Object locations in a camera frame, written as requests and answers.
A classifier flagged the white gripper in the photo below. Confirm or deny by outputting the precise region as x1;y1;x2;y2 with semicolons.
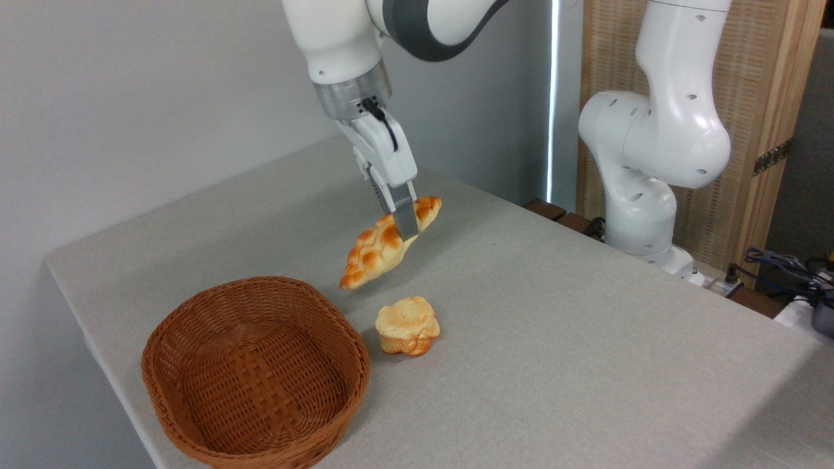
336;107;419;242

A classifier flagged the braided golden bread loaf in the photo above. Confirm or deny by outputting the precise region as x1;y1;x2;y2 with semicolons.
339;195;442;291

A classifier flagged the round flower-shaped bread bun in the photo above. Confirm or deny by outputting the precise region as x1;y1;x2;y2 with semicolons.
375;296;441;356

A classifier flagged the dark brown wooden bench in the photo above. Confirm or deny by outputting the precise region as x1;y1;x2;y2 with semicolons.
523;199;608;243

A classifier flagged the grey tablecloth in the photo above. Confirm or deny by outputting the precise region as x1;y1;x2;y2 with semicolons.
46;135;834;469

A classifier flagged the brown wicker basket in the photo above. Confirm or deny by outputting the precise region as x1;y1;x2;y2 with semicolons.
141;276;371;469

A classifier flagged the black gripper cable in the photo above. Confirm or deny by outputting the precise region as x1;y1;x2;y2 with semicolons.
362;98;399;152

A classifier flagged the blue and black cable bundle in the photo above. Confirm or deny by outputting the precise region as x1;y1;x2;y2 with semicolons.
726;246;834;307

